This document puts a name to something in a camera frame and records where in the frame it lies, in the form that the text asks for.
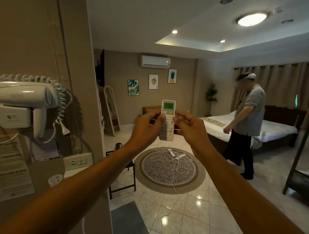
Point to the patterned bed runner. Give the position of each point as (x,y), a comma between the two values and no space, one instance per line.
(214,121)

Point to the round ceiling lamp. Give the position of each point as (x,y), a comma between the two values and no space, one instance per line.
(252,19)

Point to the beige curtains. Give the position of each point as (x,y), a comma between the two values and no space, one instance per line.
(282,84)

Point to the white wall socket switch plate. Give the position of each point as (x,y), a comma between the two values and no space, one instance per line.
(77,162)

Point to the person's left hand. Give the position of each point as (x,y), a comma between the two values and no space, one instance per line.
(144,131)

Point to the yellow bordered rules notice sheet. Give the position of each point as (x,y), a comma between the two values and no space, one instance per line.
(14,173)

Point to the person's right hand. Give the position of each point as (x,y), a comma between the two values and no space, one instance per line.
(192,131)

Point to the framed pineapple picture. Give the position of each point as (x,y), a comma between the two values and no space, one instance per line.
(172,76)

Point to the white AC remote control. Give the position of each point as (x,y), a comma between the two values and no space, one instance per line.
(169,106)

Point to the small patterned notice sheet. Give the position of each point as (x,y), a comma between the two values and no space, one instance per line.
(45,152)

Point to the white hair dryer wall mount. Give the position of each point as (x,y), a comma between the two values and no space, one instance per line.
(14,117)

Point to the arched standing mirror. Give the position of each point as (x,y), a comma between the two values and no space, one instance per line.
(112,108)

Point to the grey floor mat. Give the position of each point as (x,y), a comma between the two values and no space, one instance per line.
(125,219)

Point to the person's left forearm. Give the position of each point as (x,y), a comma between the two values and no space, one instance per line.
(72,192)

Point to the framed gold fruit picture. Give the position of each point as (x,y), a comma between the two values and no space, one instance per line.
(153,81)

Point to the white headset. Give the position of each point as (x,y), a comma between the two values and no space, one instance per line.
(251,76)

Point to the black wall television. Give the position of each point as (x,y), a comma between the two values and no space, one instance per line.
(101,70)

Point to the potted green plant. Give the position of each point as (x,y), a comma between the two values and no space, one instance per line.
(212,94)

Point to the black stool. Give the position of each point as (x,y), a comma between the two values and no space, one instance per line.
(131,164)

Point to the person's right forearm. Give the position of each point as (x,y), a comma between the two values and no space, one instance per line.
(241,192)

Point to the framed green leaf picture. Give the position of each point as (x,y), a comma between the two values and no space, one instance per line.
(133,88)

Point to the unlit recessed ceiling fixture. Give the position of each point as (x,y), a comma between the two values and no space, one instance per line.
(287,21)
(226,1)

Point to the metal kettle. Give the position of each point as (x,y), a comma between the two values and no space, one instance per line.
(118,146)

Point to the bed with white sheets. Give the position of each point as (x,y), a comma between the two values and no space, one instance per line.
(277,130)

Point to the dark wooden bunk frame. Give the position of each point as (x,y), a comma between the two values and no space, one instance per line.
(295,159)

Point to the white wall remote holder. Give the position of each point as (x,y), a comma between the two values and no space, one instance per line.
(55,181)

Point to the white wall air conditioner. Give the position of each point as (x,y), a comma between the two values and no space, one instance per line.
(154,61)

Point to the round patterned rug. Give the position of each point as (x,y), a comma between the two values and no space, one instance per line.
(159,173)

